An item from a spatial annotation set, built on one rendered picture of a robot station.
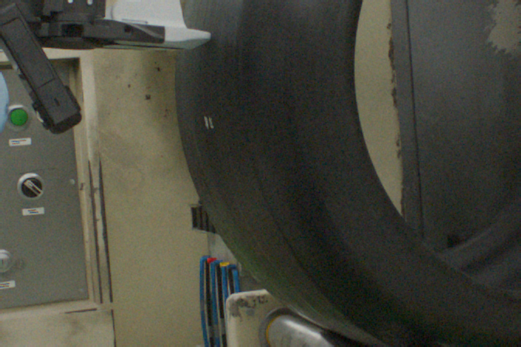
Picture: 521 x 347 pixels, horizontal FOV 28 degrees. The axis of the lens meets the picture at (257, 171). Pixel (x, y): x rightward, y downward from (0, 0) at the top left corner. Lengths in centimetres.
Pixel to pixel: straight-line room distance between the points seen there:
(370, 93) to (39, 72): 52
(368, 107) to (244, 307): 28
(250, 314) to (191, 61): 35
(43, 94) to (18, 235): 67
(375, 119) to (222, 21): 42
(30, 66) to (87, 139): 63
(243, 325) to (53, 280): 42
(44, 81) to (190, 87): 17
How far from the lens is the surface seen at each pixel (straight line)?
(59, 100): 88
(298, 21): 85
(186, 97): 100
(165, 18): 91
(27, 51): 88
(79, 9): 89
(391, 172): 129
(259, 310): 121
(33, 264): 154
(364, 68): 128
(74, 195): 154
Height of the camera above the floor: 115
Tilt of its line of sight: 3 degrees down
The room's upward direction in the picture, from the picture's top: 4 degrees counter-clockwise
